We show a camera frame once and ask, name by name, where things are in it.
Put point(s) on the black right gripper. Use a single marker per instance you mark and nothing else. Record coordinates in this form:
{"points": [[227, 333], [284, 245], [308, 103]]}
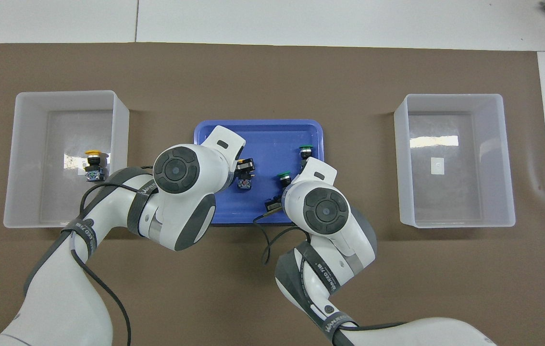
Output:
{"points": [[274, 204]]}

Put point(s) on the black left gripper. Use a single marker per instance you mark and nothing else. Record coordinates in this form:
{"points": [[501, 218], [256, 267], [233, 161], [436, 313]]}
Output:
{"points": [[237, 172]]}

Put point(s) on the yellow push button switch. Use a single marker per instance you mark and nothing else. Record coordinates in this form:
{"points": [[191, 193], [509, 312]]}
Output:
{"points": [[93, 166], [244, 183]]}

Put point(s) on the green push button switch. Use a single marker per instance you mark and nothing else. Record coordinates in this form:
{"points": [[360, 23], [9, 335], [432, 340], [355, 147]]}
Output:
{"points": [[284, 177], [306, 152]]}

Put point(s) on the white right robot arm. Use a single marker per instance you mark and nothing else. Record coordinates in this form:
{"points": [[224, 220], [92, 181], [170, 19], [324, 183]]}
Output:
{"points": [[325, 211]]}

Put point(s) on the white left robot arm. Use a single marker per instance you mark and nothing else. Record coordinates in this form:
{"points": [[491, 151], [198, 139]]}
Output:
{"points": [[181, 192]]}

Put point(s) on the blue plastic tray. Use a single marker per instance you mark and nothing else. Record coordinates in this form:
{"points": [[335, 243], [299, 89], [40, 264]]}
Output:
{"points": [[272, 144]]}

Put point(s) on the brown table mat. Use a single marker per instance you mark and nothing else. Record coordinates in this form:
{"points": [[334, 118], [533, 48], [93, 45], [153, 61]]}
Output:
{"points": [[272, 72]]}

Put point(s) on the small white label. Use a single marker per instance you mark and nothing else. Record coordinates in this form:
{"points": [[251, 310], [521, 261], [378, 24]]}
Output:
{"points": [[438, 166]]}

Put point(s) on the translucent white plastic box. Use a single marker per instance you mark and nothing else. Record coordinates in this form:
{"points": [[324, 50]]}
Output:
{"points": [[27, 144], [445, 202]]}

